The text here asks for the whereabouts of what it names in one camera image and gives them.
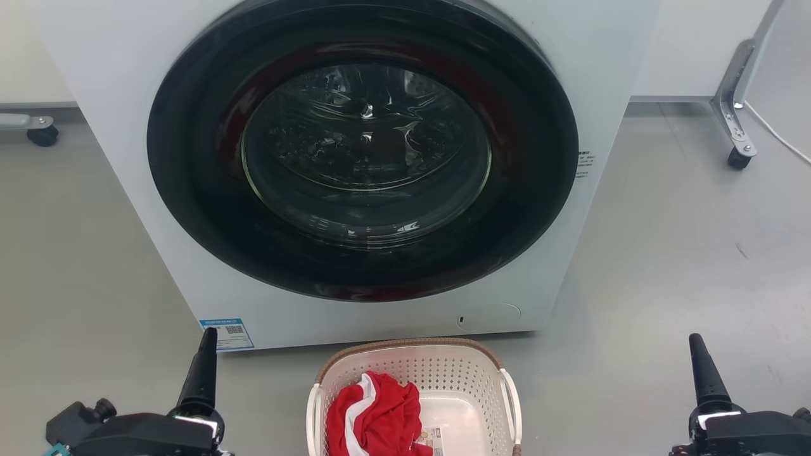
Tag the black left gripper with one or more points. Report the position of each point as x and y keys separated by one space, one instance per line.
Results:
x=139 y=436

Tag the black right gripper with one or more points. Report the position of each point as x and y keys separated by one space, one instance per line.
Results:
x=754 y=436

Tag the cream perforated laundry basket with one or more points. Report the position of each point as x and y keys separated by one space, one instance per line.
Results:
x=459 y=380

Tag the white printed label sticker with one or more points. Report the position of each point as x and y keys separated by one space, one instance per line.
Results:
x=432 y=439

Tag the blue energy label sticker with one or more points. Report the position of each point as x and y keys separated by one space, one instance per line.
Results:
x=228 y=334

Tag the red and white garment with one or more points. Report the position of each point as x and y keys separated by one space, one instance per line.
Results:
x=380 y=418

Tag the white front-load washing machine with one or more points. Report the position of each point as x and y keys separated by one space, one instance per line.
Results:
x=120 y=190

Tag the round black washer door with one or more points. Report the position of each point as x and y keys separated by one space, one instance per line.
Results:
x=190 y=164

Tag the small printed text label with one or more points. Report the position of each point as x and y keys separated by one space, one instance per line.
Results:
x=585 y=164

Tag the silver frame leg with caster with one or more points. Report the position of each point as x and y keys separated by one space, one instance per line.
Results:
x=735 y=101

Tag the grey frame leg with caster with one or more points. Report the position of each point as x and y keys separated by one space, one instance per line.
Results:
x=25 y=121

